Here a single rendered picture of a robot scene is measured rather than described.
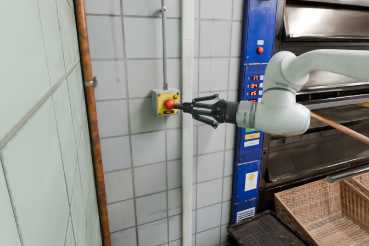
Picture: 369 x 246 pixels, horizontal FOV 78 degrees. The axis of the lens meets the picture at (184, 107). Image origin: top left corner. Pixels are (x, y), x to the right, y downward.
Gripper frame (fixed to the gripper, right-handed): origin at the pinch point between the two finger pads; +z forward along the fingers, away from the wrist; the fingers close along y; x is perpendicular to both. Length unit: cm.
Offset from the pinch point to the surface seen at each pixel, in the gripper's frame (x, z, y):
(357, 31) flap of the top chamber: 85, -68, -29
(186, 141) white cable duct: 12.7, 3.9, 19.7
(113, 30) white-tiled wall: -5.7, 24.8, -27.3
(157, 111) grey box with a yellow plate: -1.3, 10.5, 2.5
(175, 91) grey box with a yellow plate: 4.1, 5.2, -4.5
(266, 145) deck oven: 48, -28, 31
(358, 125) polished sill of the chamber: 101, -82, 29
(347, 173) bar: 29, -62, 29
